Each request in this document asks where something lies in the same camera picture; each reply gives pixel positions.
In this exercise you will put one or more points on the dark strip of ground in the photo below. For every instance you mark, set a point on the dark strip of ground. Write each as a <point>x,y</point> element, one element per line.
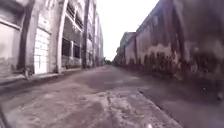
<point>190,103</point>

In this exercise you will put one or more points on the pale weathered building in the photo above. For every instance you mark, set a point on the pale weathered building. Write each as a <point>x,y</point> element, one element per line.
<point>50,36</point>

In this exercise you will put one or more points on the stained long wall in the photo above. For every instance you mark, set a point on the stained long wall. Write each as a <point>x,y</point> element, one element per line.
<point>173,43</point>

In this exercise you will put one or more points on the grey concrete road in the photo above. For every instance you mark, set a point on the grey concrete road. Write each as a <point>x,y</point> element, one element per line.
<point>100,96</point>

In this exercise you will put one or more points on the raised concrete kerb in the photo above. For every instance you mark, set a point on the raised concrete kerb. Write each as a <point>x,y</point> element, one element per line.
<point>30,79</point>

